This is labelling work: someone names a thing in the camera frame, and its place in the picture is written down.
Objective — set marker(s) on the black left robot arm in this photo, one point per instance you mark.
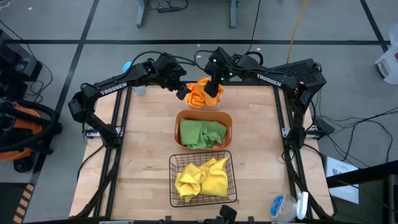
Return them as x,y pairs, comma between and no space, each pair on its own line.
112,87

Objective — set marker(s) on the black desk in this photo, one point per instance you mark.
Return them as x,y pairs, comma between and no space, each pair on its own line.
373,199

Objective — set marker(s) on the blue-topped clear bottle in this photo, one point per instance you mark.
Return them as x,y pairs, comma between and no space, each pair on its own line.
127,67

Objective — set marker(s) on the clear spray bottle white trigger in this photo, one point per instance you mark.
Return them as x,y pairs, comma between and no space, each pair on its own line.
284,207

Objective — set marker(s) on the orange microfiber towel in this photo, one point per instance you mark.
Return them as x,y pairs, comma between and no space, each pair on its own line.
199,85
194,99

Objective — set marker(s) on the grey desk leg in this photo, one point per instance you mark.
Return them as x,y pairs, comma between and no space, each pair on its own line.
233,18
141,18

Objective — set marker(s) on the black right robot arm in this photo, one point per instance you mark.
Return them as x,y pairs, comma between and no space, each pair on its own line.
270,80

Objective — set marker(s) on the yellow microfiber towel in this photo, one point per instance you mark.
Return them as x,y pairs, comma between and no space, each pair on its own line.
216,182
189,183

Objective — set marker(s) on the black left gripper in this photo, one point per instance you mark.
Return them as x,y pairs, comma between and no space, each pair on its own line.
176,80

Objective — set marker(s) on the orange black vacuum cleaner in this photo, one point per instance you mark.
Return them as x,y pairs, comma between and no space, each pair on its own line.
12,154

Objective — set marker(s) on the black power strip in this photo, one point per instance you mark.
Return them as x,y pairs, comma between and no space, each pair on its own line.
169,9

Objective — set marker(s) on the yellow black hazard strip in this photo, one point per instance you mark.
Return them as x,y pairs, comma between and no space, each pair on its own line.
23,202

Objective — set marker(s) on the black power adapter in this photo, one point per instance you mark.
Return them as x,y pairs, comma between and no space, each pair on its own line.
324,126

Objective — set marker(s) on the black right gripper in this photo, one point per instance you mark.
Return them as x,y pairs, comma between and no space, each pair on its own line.
217,74

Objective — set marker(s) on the orange plastic basket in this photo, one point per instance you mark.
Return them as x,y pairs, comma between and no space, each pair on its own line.
202,114

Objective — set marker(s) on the black equipment cart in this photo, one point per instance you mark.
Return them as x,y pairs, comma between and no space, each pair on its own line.
15,65

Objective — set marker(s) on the black table-level camera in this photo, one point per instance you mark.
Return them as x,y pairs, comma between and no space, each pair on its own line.
228,213

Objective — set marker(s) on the green microfiber towel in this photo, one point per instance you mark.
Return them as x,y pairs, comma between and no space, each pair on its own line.
216,132
189,133

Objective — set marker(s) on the black perforated box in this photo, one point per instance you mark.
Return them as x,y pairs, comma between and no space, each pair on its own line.
298,68

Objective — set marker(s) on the white paper sheet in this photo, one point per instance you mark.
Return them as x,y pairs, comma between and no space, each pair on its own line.
339,169

